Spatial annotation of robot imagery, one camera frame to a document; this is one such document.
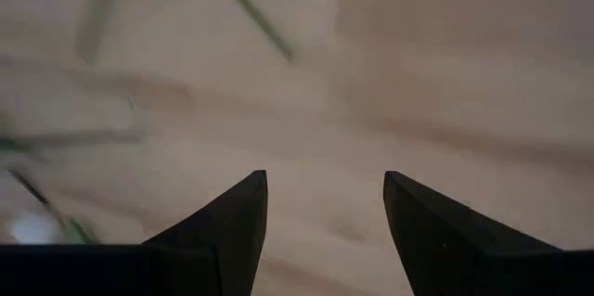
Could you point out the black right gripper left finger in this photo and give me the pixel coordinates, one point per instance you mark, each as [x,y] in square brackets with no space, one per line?
[236,240]

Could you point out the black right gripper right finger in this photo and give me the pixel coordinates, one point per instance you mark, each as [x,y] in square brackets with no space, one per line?
[427,240]

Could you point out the red tulip green stem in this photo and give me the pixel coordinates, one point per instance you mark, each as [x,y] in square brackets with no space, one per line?
[253,10]

